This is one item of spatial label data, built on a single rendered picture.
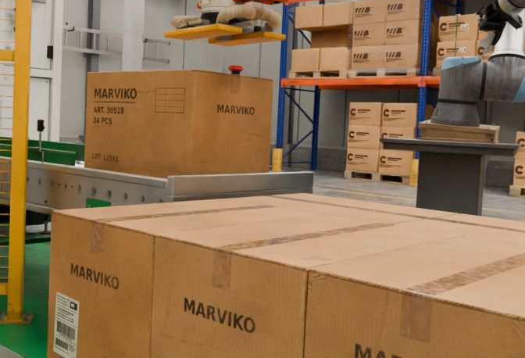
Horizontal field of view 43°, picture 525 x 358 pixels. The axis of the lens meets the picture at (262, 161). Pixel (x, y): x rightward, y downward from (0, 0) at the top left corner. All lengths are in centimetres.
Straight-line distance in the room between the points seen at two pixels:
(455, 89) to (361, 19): 807
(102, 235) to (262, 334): 50
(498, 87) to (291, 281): 173
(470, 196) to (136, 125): 129
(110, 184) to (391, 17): 846
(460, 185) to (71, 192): 146
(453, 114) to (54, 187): 155
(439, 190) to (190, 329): 155
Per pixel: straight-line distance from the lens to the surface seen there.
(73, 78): 1230
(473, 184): 267
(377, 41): 1049
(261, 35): 230
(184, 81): 222
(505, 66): 274
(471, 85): 271
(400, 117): 1022
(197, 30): 228
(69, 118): 1225
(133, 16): 550
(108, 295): 154
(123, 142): 246
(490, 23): 247
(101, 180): 233
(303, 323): 115
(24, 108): 261
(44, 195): 265
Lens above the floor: 78
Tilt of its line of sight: 3 degrees down
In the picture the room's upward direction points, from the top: 3 degrees clockwise
